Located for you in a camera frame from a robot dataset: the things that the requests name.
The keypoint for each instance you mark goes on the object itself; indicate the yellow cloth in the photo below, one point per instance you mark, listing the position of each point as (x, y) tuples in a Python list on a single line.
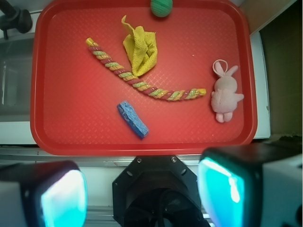
[(141, 48)]

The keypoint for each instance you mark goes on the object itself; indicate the grey metal sink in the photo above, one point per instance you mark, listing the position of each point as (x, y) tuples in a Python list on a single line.
[(16, 56)]

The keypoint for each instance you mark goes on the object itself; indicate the green ball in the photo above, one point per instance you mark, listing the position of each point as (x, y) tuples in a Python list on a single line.
[(161, 8)]

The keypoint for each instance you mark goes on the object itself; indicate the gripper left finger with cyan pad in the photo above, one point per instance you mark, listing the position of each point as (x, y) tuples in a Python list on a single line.
[(50, 194)]

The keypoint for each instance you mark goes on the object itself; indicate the multicolour twisted rope toy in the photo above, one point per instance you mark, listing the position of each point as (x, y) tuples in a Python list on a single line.
[(140, 85)]

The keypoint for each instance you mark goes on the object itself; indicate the red plastic tray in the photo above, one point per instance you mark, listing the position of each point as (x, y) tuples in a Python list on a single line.
[(74, 97)]

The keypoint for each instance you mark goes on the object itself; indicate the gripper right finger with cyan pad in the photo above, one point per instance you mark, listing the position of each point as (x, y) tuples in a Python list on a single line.
[(255, 185)]

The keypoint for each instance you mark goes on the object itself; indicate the pink plush bunny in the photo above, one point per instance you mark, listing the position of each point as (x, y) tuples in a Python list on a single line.
[(224, 98)]

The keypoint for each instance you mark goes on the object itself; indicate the blue sponge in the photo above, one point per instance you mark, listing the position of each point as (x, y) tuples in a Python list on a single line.
[(131, 117)]

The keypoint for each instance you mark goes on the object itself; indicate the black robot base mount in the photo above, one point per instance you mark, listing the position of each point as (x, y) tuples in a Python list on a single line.
[(157, 191)]

